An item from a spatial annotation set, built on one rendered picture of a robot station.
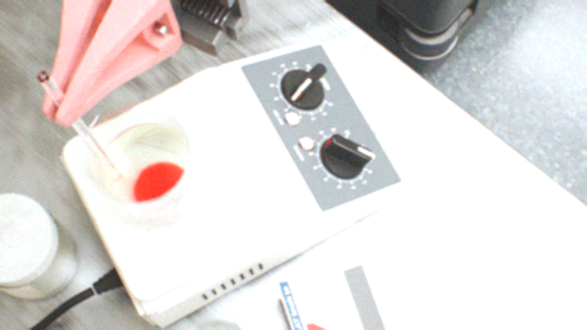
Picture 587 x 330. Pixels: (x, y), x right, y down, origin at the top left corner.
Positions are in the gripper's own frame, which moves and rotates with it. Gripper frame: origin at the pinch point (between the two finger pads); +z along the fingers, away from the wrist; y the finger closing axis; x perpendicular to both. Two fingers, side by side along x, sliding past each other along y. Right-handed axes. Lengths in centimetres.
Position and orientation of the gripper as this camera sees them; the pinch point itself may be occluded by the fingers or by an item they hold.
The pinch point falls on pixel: (63, 105)
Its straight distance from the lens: 56.3
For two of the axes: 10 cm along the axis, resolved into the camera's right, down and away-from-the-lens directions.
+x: 0.4, 2.7, 9.6
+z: -4.8, 8.5, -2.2
